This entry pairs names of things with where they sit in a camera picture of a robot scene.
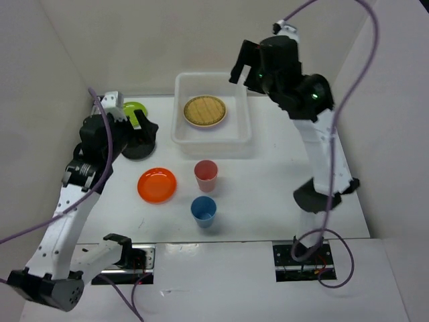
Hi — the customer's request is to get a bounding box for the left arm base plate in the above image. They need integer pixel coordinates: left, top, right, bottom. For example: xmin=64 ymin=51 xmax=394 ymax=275
xmin=91 ymin=244 xmax=156 ymax=285

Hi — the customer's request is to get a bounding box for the green plate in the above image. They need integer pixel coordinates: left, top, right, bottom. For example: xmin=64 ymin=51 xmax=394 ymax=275
xmin=123 ymin=101 xmax=148 ymax=128

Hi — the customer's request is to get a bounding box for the beige plate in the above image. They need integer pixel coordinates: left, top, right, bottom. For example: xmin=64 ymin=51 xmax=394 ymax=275
xmin=182 ymin=95 xmax=229 ymax=129

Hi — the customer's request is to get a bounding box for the pink plastic cup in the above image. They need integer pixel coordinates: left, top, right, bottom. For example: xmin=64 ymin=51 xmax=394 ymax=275
xmin=194 ymin=160 xmax=219 ymax=193

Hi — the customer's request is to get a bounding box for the orange plate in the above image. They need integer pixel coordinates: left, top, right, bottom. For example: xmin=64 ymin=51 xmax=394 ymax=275
xmin=137 ymin=168 xmax=177 ymax=204

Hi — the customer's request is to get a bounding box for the blue plastic cup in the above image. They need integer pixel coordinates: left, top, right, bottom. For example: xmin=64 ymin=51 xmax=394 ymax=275
xmin=190 ymin=196 xmax=217 ymax=229

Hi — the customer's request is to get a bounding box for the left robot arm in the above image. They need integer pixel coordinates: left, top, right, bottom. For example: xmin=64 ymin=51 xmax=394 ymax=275
xmin=7 ymin=111 xmax=159 ymax=312

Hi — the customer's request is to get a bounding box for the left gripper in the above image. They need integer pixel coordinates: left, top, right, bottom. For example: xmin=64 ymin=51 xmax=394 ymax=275
xmin=105 ymin=109 xmax=158 ymax=162

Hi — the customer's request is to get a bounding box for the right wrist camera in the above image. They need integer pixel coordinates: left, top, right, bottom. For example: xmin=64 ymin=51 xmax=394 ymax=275
xmin=272 ymin=20 xmax=299 ymax=39

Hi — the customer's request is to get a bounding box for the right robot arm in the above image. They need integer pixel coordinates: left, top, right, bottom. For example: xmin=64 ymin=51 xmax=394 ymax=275
xmin=229 ymin=36 xmax=360 ymax=264

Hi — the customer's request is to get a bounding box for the clear plastic bin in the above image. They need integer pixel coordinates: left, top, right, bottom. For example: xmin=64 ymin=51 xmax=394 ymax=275
xmin=171 ymin=72 xmax=252 ymax=158

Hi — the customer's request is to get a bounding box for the round bamboo mat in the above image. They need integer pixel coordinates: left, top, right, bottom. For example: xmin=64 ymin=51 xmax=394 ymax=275
xmin=183 ymin=95 xmax=225 ymax=125

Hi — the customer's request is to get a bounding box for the black plate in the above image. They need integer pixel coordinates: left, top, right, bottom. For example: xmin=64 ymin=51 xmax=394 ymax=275
xmin=122 ymin=143 xmax=156 ymax=161

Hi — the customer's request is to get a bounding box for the purple plate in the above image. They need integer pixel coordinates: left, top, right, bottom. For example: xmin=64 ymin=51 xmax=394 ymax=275
xmin=188 ymin=115 xmax=229 ymax=131

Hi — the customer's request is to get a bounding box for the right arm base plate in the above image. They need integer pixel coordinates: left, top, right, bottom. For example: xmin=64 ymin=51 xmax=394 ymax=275
xmin=272 ymin=241 xmax=336 ymax=282

